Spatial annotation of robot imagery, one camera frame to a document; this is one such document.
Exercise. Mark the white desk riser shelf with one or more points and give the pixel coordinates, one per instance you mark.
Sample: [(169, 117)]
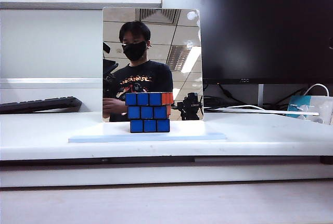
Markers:
[(260, 135)]

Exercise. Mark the square mirror white frame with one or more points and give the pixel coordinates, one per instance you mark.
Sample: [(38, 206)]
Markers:
[(192, 65)]

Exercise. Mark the white flat monitor base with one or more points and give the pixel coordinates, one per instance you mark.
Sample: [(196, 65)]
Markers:
[(260, 110)]

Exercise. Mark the silver monitor stand post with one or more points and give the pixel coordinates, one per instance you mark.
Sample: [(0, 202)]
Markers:
[(261, 95)]

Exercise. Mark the black AOC computer monitor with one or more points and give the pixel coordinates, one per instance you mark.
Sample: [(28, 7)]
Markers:
[(260, 26)]

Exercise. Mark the blue white product box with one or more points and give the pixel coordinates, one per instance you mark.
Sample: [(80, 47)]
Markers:
[(299, 104)]

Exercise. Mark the pale blue flat base board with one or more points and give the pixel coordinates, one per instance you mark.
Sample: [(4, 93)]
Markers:
[(104, 138)]

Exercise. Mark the grey partition rail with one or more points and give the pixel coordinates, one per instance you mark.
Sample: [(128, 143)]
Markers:
[(78, 2)]

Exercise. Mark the Rubik's Cube blue orange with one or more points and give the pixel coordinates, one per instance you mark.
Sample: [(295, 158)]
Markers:
[(147, 112)]

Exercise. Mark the black computer keyboard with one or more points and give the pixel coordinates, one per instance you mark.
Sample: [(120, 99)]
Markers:
[(39, 104)]

